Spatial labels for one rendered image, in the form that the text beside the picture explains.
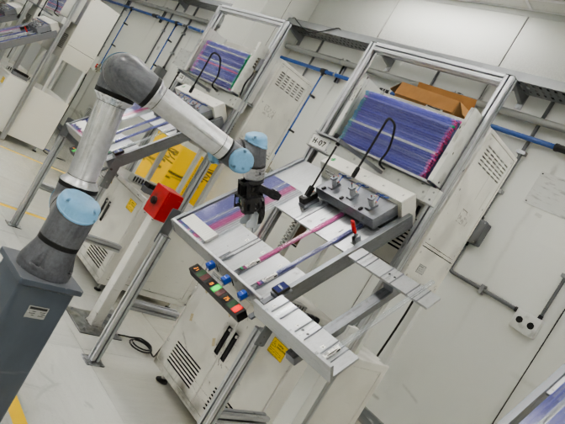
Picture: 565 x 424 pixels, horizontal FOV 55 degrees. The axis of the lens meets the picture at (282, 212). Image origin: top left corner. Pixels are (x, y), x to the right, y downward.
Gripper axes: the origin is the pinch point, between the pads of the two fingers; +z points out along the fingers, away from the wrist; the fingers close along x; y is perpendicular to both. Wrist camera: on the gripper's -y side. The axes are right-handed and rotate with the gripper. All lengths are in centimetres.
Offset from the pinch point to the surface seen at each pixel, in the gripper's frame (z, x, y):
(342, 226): 4.9, 5.9, -37.7
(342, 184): -5, -10, -50
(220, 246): 15.7, -18.1, 2.7
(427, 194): -10, 21, -66
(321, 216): 5.3, -5.3, -36.4
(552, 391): 9, 99, -30
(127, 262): 54, -83, 15
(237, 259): 15.5, -6.7, 2.1
